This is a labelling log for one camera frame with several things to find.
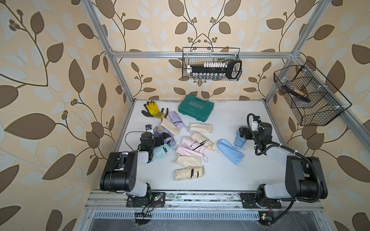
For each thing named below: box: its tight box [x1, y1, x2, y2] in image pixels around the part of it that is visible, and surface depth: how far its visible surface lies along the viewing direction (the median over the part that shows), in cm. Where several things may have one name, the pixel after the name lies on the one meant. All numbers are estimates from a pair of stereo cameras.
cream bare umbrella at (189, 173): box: [173, 165, 205, 181], surface depth 82 cm
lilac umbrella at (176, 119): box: [167, 111, 185, 130], surface depth 107 cm
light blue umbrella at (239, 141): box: [234, 129, 247, 151], surface depth 95 cm
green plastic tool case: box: [177, 93, 215, 123], surface depth 114 cm
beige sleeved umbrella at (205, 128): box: [189, 122, 213, 134], surface depth 104 cm
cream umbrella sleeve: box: [173, 153, 202, 168], surface depth 88 cm
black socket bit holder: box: [186, 59, 243, 80], surface depth 87 cm
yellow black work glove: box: [141, 100, 166, 119], surface depth 114 cm
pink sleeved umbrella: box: [181, 136, 206, 154], surface depth 93 cm
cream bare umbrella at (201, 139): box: [191, 130, 220, 154], surface depth 96 cm
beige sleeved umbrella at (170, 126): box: [160, 117, 181, 135], surface depth 104 cm
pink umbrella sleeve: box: [176, 144, 209, 163], surface depth 91 cm
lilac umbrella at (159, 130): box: [153, 126, 176, 147], surface depth 100 cm
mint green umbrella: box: [151, 143, 177, 162], surface depth 91 cm
